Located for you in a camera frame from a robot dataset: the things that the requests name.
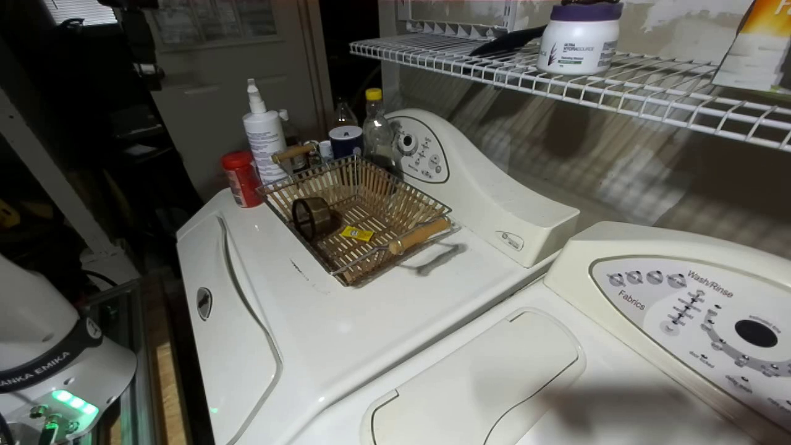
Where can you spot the white spray bottle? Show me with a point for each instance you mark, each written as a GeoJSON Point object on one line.
{"type": "Point", "coordinates": [265, 140]}

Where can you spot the wooden brush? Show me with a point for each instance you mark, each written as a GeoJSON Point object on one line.
{"type": "Point", "coordinates": [295, 155]}

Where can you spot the round brown strainer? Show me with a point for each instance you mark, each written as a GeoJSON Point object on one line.
{"type": "Point", "coordinates": [308, 219]}

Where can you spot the clear bottle with yellow cap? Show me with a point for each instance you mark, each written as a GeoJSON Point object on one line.
{"type": "Point", "coordinates": [378, 133]}

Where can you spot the grey door panel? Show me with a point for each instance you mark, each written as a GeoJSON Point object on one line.
{"type": "Point", "coordinates": [213, 91]}

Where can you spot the blue and white cup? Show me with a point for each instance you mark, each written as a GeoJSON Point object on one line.
{"type": "Point", "coordinates": [347, 143]}

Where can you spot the white washer with large dial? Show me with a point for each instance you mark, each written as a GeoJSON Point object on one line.
{"type": "Point", "coordinates": [502, 372]}

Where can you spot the small yellow item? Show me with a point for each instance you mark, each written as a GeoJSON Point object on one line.
{"type": "Point", "coordinates": [357, 234]}

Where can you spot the white jar with purple lid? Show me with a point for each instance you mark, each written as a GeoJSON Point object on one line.
{"type": "Point", "coordinates": [576, 45]}

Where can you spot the white washer with oval panel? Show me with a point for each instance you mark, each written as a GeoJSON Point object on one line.
{"type": "Point", "coordinates": [347, 313]}

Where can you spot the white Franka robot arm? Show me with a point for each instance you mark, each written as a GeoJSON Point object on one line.
{"type": "Point", "coordinates": [40, 329]}

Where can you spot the red can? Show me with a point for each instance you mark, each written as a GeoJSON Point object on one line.
{"type": "Point", "coordinates": [244, 179]}

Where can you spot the orange and white box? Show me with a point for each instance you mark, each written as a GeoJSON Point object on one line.
{"type": "Point", "coordinates": [758, 51]}

